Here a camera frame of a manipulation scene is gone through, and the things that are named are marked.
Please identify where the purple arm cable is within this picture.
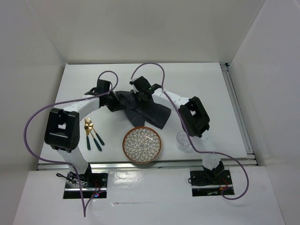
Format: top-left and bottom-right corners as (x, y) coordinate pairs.
(23, 70), (119, 218)
(130, 62), (250, 201)

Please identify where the aluminium front table rail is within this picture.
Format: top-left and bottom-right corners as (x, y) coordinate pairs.
(37, 154), (258, 171)

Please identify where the gold fork green handle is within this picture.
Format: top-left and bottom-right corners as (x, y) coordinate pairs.
(84, 119), (91, 150)

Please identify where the clear drinking glass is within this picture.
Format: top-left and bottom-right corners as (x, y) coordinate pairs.
(176, 130), (190, 152)

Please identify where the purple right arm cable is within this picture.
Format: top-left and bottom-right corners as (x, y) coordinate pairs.
(130, 62), (250, 201)

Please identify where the floral patterned ceramic plate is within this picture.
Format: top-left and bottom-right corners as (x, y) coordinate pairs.
(122, 127), (162, 164)

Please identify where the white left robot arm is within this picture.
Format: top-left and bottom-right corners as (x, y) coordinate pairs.
(45, 79), (122, 187)

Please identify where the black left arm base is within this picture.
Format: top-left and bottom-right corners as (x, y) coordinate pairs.
(56, 172), (108, 191)

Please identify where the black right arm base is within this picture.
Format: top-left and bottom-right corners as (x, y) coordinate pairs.
(187, 170), (233, 187)

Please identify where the dark grey checked cloth napkin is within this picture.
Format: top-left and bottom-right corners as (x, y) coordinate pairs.
(116, 91), (171, 129)

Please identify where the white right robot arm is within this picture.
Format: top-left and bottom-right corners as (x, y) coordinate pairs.
(127, 76), (224, 184)

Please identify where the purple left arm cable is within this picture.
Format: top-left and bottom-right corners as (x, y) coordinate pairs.
(23, 70), (119, 218)

